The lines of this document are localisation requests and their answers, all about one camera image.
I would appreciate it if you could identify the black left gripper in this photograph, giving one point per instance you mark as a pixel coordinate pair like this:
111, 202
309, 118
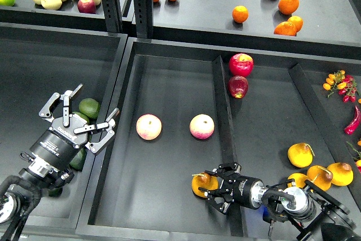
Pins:
59, 144

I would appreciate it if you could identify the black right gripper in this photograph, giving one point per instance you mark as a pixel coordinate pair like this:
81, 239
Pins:
243, 190

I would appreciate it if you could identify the orange yellow pear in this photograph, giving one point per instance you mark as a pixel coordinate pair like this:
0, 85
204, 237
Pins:
203, 180

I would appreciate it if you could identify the dark green avocado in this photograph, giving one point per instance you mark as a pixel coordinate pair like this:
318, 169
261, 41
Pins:
78, 161

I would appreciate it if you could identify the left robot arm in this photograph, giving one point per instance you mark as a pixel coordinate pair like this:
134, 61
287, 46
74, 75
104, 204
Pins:
21, 194

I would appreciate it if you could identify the green avocado top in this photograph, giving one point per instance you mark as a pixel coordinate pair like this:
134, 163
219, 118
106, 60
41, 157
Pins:
89, 107

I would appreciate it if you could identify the yellow pear bottom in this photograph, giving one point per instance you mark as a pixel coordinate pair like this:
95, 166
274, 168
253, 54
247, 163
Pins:
299, 179

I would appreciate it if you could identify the yellow pear upper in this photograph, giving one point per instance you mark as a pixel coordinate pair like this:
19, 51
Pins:
300, 154

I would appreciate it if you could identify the yellow pear hidden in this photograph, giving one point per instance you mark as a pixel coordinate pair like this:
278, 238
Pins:
321, 176

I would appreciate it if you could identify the yellow pear right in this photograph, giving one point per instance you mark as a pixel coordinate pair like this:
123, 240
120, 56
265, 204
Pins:
342, 173

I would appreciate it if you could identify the pink apple right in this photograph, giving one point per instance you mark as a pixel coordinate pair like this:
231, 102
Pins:
202, 126

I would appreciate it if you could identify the pink apple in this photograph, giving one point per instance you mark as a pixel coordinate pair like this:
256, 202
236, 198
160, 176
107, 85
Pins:
202, 126
148, 127

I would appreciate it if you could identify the black left tray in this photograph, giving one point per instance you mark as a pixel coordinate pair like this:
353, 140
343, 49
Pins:
35, 63

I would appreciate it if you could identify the black tray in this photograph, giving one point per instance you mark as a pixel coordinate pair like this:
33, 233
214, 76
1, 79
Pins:
35, 63
146, 185

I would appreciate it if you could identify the pink apple left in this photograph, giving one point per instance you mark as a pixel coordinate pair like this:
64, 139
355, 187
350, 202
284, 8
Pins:
148, 127

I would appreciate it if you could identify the black middle tray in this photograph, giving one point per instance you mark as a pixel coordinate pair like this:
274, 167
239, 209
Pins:
146, 185

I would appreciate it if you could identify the bright red apple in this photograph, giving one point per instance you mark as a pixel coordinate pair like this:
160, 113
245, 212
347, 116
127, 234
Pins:
241, 65

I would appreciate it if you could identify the dark red shelf apple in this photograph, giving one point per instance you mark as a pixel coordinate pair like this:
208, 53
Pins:
86, 6

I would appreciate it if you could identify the red chili pepper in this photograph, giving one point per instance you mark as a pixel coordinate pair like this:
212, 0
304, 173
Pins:
353, 125

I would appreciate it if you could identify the cherry tomato bunch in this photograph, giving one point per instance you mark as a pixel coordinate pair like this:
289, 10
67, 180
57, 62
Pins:
343, 84

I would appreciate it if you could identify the orange front right shelf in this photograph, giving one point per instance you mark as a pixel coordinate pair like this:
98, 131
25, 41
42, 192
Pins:
286, 28

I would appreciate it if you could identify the orange on shelf middle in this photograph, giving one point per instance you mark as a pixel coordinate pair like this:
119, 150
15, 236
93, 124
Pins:
240, 14

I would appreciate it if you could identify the small orange right shelf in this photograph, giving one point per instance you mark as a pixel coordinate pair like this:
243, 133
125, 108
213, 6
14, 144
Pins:
297, 21

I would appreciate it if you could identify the large orange on shelf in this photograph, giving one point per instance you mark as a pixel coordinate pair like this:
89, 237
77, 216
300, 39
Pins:
287, 7

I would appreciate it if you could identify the black shelf post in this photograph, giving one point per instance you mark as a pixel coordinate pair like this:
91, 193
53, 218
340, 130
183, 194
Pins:
143, 11

